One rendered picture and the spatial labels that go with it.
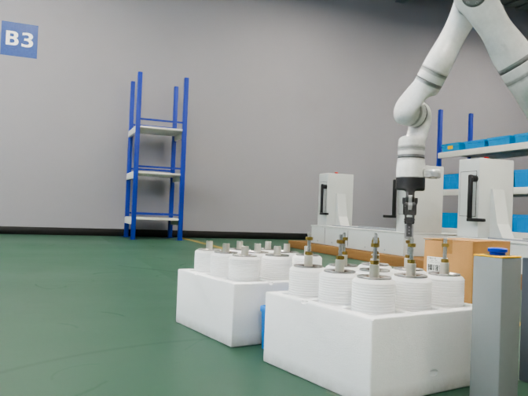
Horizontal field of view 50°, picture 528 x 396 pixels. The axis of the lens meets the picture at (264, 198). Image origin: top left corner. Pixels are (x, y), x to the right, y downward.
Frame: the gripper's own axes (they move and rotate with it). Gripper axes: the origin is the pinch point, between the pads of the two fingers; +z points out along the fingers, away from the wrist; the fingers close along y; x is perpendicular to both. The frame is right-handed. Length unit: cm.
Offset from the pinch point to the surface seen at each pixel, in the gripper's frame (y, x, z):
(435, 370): 21.1, 6.2, 30.0
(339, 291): 21.9, -15.6, 14.0
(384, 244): -319, -13, 20
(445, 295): 12.8, 8.6, 14.2
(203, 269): -23, -64, 16
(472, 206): -247, 45, -12
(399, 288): 20.7, -2.1, 12.5
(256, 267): -9.8, -43.2, 12.8
